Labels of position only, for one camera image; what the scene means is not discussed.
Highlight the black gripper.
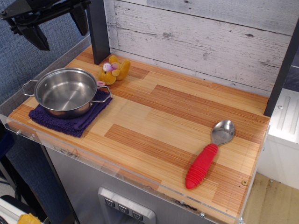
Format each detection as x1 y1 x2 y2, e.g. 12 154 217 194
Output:
0 0 91 51

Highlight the stainless steel two-handled pan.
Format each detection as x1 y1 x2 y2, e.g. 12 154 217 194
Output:
21 68 112 119

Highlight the folded purple cloth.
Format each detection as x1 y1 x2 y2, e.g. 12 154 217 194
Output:
28 97 112 138

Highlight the yellow plush toy animal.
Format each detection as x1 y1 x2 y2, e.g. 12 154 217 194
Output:
97 56 131 86

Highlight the stainless steel cabinet front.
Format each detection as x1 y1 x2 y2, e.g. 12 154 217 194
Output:
46 147 212 224

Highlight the clear acrylic front guard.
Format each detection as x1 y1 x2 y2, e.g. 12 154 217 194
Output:
0 115 243 224

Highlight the silver dispenser button panel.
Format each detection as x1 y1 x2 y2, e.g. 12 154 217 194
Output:
98 187 156 224

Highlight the yellow object bottom left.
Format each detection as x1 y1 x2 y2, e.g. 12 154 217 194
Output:
17 213 42 224

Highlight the white appliance at right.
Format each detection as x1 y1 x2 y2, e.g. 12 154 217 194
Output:
257 89 299 189

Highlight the dark left vertical post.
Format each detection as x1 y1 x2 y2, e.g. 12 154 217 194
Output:
87 0 110 65

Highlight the dark vertical post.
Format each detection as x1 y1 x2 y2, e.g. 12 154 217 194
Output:
87 0 110 65
264 21 299 117

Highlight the red-handled metal spoon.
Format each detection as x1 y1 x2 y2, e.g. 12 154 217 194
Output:
185 120 235 189

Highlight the dark right vertical post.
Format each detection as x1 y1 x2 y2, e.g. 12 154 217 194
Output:
264 21 299 117

